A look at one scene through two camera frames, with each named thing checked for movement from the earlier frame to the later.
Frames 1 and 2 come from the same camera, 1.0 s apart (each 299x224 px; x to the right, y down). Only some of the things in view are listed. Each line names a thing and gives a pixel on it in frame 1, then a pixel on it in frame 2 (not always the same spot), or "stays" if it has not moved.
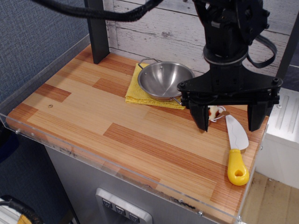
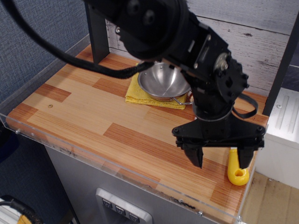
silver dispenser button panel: (114, 208) stays
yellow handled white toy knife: (238, 173) stays
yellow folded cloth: (135, 94) stays
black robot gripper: (230, 84) to (232, 132)
